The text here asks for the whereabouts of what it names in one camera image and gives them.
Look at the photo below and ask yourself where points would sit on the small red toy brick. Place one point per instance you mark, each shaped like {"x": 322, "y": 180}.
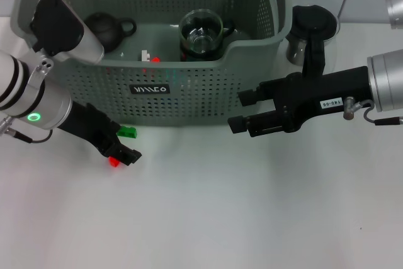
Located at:
{"x": 114, "y": 162}

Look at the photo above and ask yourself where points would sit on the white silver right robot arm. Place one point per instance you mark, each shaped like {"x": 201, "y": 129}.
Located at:
{"x": 387, "y": 81}

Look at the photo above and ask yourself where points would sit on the green toy brick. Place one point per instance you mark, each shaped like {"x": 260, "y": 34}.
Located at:
{"x": 129, "y": 131}

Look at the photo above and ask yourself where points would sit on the white toy brick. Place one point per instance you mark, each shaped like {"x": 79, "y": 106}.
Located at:
{"x": 145, "y": 55}

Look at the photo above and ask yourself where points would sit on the glass teacup black holder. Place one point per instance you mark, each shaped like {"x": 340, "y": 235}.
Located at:
{"x": 196, "y": 57}
{"x": 229, "y": 30}
{"x": 201, "y": 23}

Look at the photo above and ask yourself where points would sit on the grey perforated plastic storage bin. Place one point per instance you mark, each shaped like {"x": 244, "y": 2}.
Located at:
{"x": 195, "y": 99}

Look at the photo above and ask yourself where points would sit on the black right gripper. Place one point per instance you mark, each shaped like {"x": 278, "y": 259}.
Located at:
{"x": 315, "y": 95}

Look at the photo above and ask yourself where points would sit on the orange-red sloped toy brick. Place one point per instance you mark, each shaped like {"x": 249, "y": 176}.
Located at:
{"x": 155, "y": 60}

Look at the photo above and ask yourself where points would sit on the black clay teapot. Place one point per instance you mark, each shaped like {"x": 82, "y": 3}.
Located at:
{"x": 108, "y": 29}

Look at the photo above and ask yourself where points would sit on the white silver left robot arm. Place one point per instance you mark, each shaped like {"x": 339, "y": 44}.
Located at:
{"x": 28, "y": 99}

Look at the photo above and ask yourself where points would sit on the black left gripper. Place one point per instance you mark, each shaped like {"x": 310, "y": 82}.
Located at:
{"x": 91, "y": 124}

